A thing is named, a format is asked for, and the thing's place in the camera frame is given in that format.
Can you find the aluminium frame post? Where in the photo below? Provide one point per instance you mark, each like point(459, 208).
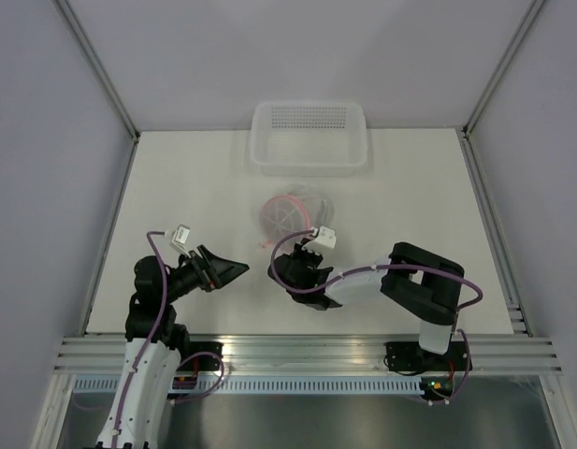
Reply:
point(519, 36)
point(90, 55)

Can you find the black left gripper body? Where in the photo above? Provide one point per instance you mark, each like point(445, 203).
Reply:
point(188, 277)

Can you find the white mesh laundry bag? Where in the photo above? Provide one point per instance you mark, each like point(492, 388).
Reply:
point(295, 207)

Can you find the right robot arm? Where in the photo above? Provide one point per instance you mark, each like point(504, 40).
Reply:
point(421, 282)

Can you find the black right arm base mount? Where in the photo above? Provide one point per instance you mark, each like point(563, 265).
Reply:
point(408, 358)

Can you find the right aluminium frame post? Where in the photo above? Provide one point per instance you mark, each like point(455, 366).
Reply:
point(519, 36)

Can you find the left aluminium frame post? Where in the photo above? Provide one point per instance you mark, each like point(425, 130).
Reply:
point(90, 55)

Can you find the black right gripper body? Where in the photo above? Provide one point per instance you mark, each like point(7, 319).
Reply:
point(304, 257)

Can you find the white slotted cable duct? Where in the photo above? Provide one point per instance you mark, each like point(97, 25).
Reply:
point(302, 385)

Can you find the white perforated plastic basket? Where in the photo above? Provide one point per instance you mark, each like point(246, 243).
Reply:
point(308, 138)

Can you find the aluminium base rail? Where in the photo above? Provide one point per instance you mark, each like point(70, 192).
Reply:
point(318, 355)

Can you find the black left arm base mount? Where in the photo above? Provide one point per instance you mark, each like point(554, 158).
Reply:
point(200, 356)

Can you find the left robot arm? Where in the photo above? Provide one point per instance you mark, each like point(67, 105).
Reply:
point(156, 346)

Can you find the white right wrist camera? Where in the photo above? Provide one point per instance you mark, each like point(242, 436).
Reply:
point(322, 238)

